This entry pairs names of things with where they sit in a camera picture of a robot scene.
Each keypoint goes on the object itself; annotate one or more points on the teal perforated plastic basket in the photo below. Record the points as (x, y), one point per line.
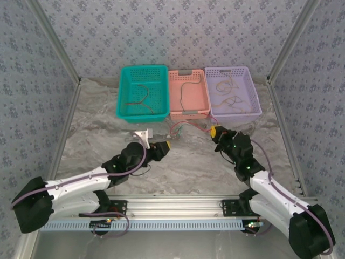
(134, 78)

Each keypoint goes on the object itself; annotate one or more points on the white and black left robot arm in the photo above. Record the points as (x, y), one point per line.
(75, 186)

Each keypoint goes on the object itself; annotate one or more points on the aluminium corner post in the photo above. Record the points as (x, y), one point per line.
(293, 37)
(54, 37)

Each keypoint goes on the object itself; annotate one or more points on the aluminium side rail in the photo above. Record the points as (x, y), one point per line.
(70, 108)
(277, 108)

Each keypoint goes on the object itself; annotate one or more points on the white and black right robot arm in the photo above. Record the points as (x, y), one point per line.
(275, 194)

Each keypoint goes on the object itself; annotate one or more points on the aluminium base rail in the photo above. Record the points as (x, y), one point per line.
(175, 206)

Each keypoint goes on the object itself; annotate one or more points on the pink perforated plastic basket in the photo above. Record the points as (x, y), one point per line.
(194, 97)

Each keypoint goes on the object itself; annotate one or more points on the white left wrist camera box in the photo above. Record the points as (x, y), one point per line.
(143, 134)

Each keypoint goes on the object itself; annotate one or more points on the lilac perforated plastic basket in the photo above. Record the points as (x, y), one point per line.
(250, 81)

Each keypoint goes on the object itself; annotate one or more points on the small black controller board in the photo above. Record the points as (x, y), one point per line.
(252, 225)
(101, 224)

